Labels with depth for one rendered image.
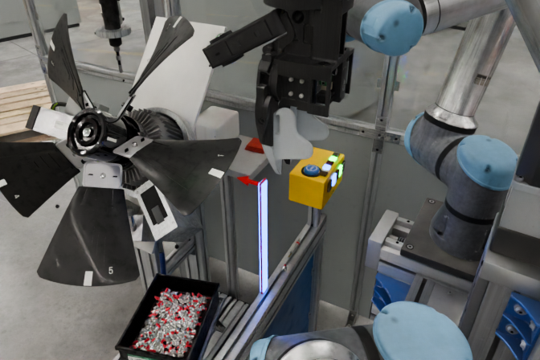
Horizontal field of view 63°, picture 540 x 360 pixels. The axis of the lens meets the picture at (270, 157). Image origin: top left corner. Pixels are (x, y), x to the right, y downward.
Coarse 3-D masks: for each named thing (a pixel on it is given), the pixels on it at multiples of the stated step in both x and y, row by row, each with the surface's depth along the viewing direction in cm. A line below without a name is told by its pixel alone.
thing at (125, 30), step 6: (120, 0) 90; (120, 6) 92; (120, 12) 92; (120, 18) 92; (126, 24) 93; (96, 30) 90; (102, 30) 90; (108, 30) 90; (114, 30) 90; (120, 30) 90; (126, 30) 90; (102, 36) 89; (108, 36) 88; (114, 36) 89; (120, 36) 89
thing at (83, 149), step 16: (80, 112) 105; (96, 112) 103; (80, 128) 105; (96, 128) 103; (112, 128) 103; (128, 128) 112; (80, 144) 103; (96, 144) 101; (112, 144) 104; (96, 160) 106; (112, 160) 112; (128, 160) 111
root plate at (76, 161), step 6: (66, 138) 109; (60, 144) 110; (60, 150) 111; (66, 150) 111; (66, 156) 112; (72, 156) 112; (78, 156) 112; (72, 162) 114; (78, 162) 114; (78, 168) 114
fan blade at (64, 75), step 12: (60, 24) 115; (60, 36) 115; (60, 48) 116; (48, 60) 125; (60, 60) 117; (72, 60) 111; (48, 72) 127; (60, 72) 121; (72, 72) 112; (60, 84) 124; (72, 84) 114; (72, 96) 120
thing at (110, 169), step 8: (88, 168) 106; (96, 168) 107; (104, 168) 108; (112, 168) 109; (120, 168) 110; (88, 176) 106; (96, 176) 107; (120, 176) 109; (88, 184) 106; (96, 184) 106; (104, 184) 107; (112, 184) 108; (120, 184) 109
